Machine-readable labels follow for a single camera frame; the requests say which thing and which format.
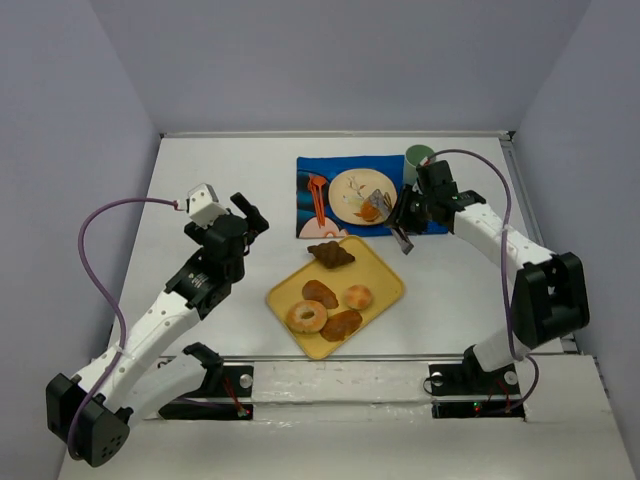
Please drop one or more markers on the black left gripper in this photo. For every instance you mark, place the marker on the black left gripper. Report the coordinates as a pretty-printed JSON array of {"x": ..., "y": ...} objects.
[{"x": 245, "y": 220}]

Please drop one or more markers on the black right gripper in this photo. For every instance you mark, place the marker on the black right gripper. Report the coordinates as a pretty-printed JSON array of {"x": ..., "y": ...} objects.
[{"x": 409, "y": 212}]

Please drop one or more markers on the metal tongs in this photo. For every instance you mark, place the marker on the metal tongs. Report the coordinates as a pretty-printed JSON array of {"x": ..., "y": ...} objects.
[{"x": 390, "y": 223}]

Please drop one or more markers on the glazed oval bread roll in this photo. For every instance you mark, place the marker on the glazed oval bread roll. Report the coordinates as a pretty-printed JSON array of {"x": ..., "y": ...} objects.
[{"x": 374, "y": 210}]

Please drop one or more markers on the dark chocolate croissant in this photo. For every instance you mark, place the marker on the dark chocolate croissant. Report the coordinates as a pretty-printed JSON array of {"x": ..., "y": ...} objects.
[{"x": 331, "y": 255}]

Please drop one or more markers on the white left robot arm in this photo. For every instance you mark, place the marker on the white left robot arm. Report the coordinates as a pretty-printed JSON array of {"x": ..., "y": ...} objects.
[{"x": 94, "y": 410}]

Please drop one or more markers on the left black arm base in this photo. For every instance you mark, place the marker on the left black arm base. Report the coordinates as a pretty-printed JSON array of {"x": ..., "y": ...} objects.
[{"x": 223, "y": 395}]

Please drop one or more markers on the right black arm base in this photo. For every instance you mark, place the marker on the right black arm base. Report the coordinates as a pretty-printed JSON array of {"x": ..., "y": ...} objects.
[{"x": 463, "y": 390}]

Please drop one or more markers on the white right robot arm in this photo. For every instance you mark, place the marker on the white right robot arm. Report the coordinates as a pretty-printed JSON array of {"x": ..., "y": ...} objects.
[{"x": 544, "y": 293}]

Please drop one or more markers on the brown oval bread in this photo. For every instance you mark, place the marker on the brown oval bread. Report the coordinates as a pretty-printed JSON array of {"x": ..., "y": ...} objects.
[{"x": 314, "y": 290}]

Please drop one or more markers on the beige floral plate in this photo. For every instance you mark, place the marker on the beige floral plate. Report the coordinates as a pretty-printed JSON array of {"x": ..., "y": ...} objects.
[{"x": 350, "y": 188}]

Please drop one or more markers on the blue patterned placemat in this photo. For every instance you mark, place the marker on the blue patterned placemat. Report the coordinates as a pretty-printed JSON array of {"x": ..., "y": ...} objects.
[{"x": 329, "y": 167}]

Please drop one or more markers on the orange plastic fork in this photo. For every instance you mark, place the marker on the orange plastic fork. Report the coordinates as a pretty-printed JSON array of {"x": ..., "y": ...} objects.
[{"x": 315, "y": 186}]

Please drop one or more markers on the green plastic cup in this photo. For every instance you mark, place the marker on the green plastic cup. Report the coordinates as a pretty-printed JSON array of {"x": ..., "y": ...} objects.
[{"x": 413, "y": 157}]

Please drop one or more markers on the round cross-topped bun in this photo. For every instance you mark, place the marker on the round cross-topped bun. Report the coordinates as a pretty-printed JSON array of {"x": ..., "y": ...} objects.
[{"x": 358, "y": 297}]

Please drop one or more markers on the yellow plastic tray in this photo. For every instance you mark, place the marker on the yellow plastic tray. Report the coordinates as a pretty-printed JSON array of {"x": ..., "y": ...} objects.
[{"x": 341, "y": 291}]

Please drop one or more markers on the brown twisted pastry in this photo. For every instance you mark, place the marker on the brown twisted pastry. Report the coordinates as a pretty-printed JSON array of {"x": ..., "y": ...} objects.
[{"x": 341, "y": 325}]

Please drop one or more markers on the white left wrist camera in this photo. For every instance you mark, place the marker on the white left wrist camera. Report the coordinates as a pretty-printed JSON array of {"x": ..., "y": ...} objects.
[{"x": 203, "y": 207}]

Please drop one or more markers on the sugared ring donut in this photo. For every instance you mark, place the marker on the sugared ring donut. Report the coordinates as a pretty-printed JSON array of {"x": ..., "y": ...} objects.
[{"x": 306, "y": 317}]

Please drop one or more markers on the aluminium table rail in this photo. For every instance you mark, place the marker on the aluminium table rail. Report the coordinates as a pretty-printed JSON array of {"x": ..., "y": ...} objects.
[{"x": 499, "y": 134}]

